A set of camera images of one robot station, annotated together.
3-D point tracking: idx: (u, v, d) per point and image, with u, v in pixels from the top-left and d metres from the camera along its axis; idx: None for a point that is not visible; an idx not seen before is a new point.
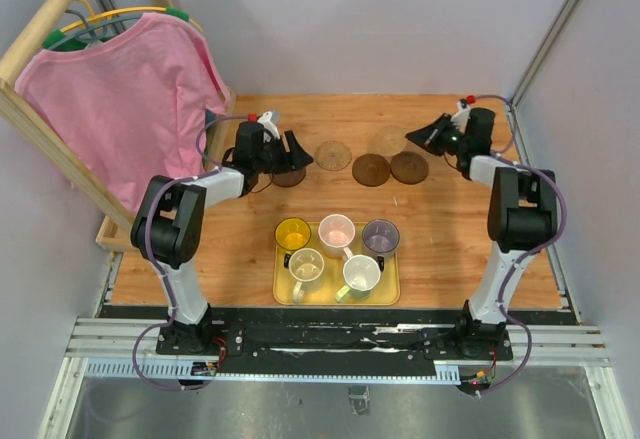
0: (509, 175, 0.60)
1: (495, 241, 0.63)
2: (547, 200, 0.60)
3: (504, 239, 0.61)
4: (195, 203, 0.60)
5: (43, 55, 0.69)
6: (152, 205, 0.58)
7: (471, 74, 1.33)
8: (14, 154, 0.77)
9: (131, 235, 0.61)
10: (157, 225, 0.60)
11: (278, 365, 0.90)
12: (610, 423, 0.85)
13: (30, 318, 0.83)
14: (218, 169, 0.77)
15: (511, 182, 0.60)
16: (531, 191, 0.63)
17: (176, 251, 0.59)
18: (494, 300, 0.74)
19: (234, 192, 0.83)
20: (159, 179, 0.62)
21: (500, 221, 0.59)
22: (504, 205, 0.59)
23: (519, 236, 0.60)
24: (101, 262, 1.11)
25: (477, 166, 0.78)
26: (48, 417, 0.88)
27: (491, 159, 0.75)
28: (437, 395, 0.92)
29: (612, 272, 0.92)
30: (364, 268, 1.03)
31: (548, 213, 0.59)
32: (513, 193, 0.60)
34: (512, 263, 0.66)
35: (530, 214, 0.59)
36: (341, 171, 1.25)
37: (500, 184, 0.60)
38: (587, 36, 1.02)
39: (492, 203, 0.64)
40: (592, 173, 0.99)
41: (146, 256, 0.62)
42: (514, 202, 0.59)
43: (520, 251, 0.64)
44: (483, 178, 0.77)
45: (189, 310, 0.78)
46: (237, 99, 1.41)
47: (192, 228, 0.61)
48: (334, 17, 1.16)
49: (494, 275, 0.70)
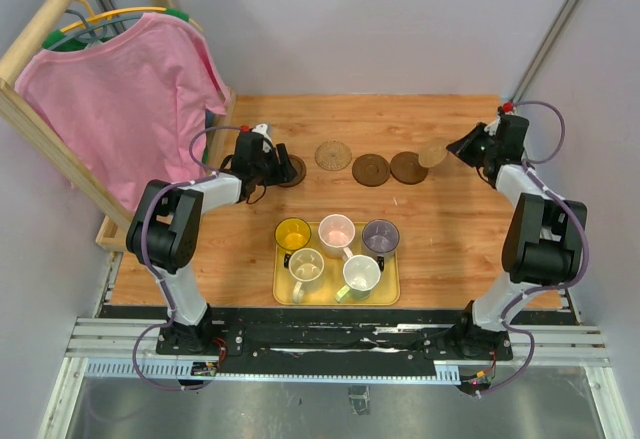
0: (533, 206, 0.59)
1: (508, 270, 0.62)
2: (571, 238, 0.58)
3: (517, 271, 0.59)
4: (191, 208, 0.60)
5: (43, 55, 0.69)
6: (149, 210, 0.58)
7: (471, 74, 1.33)
8: (14, 154, 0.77)
9: (128, 239, 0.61)
10: (153, 229, 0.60)
11: (278, 365, 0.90)
12: (610, 423, 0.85)
13: (30, 318, 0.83)
14: (216, 174, 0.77)
15: (535, 215, 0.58)
16: (557, 222, 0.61)
17: (173, 256, 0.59)
18: (498, 317, 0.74)
19: (232, 197, 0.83)
20: (156, 183, 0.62)
21: (515, 253, 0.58)
22: (523, 239, 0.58)
23: (534, 271, 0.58)
24: (101, 262, 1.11)
25: (505, 177, 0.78)
26: (48, 417, 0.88)
27: (522, 173, 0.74)
28: (437, 395, 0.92)
29: (612, 272, 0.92)
30: (364, 268, 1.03)
31: (569, 252, 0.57)
32: (535, 227, 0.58)
34: (521, 293, 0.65)
35: (549, 250, 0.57)
36: (341, 171, 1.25)
37: (523, 216, 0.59)
38: (587, 36, 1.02)
39: (511, 231, 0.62)
40: (592, 173, 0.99)
41: (142, 261, 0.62)
42: (533, 236, 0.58)
43: (532, 284, 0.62)
44: (510, 191, 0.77)
45: (189, 312, 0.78)
46: (237, 99, 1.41)
47: (188, 234, 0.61)
48: (334, 17, 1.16)
49: (501, 296, 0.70)
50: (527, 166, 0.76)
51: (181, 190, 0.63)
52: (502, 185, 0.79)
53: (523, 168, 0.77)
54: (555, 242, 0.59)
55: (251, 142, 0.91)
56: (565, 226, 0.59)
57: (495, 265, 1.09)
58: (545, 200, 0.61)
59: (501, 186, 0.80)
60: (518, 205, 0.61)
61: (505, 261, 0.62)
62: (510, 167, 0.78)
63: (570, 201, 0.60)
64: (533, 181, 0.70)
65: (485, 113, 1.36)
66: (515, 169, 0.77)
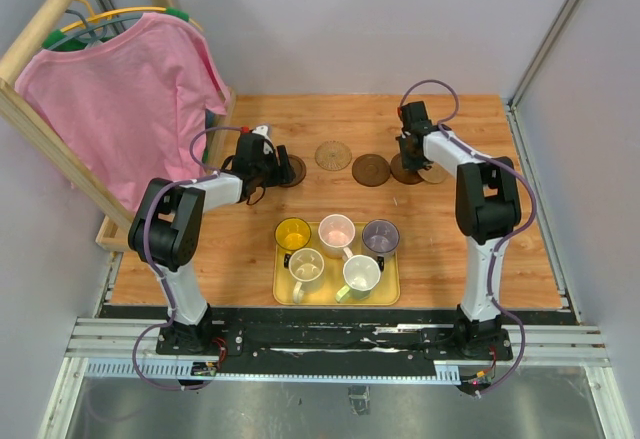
0: (470, 174, 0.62)
1: (470, 235, 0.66)
2: (509, 190, 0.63)
3: (478, 231, 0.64)
4: (193, 207, 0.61)
5: (43, 55, 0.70)
6: (150, 208, 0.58)
7: (471, 73, 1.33)
8: (14, 154, 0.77)
9: (129, 237, 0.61)
10: (155, 229, 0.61)
11: (278, 365, 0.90)
12: (610, 422, 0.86)
13: (30, 318, 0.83)
14: (217, 173, 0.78)
15: (475, 180, 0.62)
16: (492, 178, 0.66)
17: (174, 253, 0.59)
18: (486, 294, 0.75)
19: (234, 196, 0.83)
20: (158, 181, 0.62)
21: (471, 218, 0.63)
22: (474, 206, 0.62)
23: (491, 227, 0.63)
24: (101, 262, 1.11)
25: (431, 147, 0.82)
26: (48, 417, 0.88)
27: (445, 142, 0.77)
28: (437, 395, 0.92)
29: (611, 272, 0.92)
30: (364, 268, 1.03)
31: (512, 202, 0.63)
32: (478, 191, 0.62)
34: (492, 253, 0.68)
35: (495, 204, 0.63)
36: (341, 171, 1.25)
37: (466, 185, 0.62)
38: (586, 37, 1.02)
39: (459, 200, 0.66)
40: (593, 174, 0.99)
41: (144, 259, 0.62)
42: (480, 199, 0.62)
43: (496, 238, 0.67)
44: (440, 158, 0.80)
45: (189, 312, 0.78)
46: (237, 99, 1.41)
47: (191, 231, 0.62)
48: (335, 18, 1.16)
49: (478, 270, 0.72)
50: (448, 133, 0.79)
51: (183, 188, 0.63)
52: (431, 154, 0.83)
53: (443, 134, 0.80)
54: (496, 197, 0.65)
55: (253, 143, 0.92)
56: (501, 181, 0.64)
57: None
58: (478, 163, 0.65)
59: (431, 156, 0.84)
60: (458, 177, 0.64)
61: (466, 230, 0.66)
62: (433, 137, 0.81)
63: (498, 158, 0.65)
64: (462, 151, 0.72)
65: (485, 113, 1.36)
66: (437, 138, 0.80)
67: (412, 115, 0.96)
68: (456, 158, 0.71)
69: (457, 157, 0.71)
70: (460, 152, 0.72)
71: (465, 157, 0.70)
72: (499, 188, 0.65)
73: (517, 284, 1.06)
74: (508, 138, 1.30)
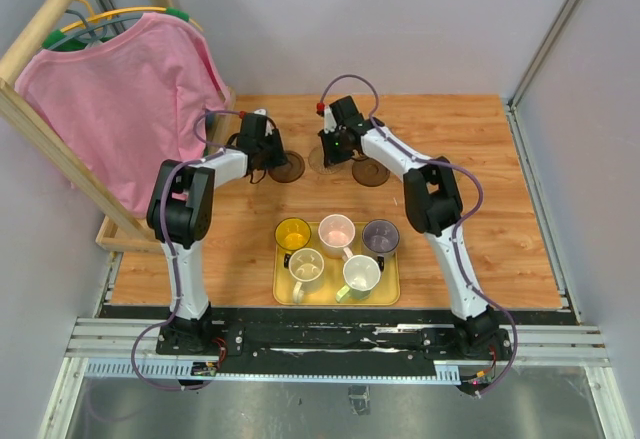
0: (417, 181, 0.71)
1: (426, 229, 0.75)
2: (449, 185, 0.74)
3: (430, 225, 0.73)
4: (205, 184, 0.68)
5: (43, 55, 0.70)
6: (166, 190, 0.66)
7: (472, 73, 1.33)
8: (14, 154, 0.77)
9: (147, 217, 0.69)
10: (172, 207, 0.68)
11: (278, 365, 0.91)
12: (610, 423, 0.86)
13: (30, 319, 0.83)
14: (223, 151, 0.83)
15: (422, 186, 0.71)
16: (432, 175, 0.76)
17: (191, 229, 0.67)
18: (465, 285, 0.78)
19: (239, 172, 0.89)
20: (170, 163, 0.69)
21: (423, 217, 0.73)
22: (424, 208, 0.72)
23: (441, 219, 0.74)
24: (101, 262, 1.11)
25: (369, 146, 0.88)
26: (48, 417, 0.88)
27: (385, 143, 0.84)
28: (437, 395, 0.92)
29: (610, 273, 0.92)
30: (364, 268, 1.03)
31: (453, 195, 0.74)
32: (425, 194, 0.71)
34: (453, 240, 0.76)
35: (440, 199, 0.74)
36: (341, 171, 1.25)
37: (415, 191, 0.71)
38: (586, 37, 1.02)
39: (406, 198, 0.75)
40: (594, 173, 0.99)
41: (162, 236, 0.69)
42: (427, 200, 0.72)
43: (450, 226, 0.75)
44: (377, 156, 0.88)
45: (191, 299, 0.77)
46: (237, 99, 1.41)
47: (204, 208, 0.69)
48: (334, 17, 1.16)
49: (449, 265, 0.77)
50: (385, 135, 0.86)
51: (194, 168, 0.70)
52: (369, 154, 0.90)
53: (379, 133, 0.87)
54: (440, 192, 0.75)
55: (256, 120, 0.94)
56: (441, 177, 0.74)
57: (495, 265, 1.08)
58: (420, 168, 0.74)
59: (367, 154, 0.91)
60: (405, 185, 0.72)
61: (419, 227, 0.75)
62: (370, 136, 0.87)
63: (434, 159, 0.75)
64: (402, 153, 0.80)
65: (486, 113, 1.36)
66: (375, 138, 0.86)
67: (344, 110, 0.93)
68: (399, 162, 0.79)
69: (398, 161, 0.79)
70: (402, 155, 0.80)
71: (407, 161, 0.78)
72: (440, 185, 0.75)
73: (517, 284, 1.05)
74: (508, 138, 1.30)
